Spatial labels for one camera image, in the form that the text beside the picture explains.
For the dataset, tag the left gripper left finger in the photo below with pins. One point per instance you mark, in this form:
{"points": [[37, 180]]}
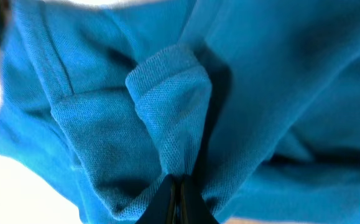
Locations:
{"points": [[162, 208]]}

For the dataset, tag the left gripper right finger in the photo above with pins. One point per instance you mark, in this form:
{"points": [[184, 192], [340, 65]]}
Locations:
{"points": [[193, 209]]}

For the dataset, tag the blue t-shirt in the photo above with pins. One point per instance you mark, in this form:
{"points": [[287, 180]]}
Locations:
{"points": [[257, 101]]}

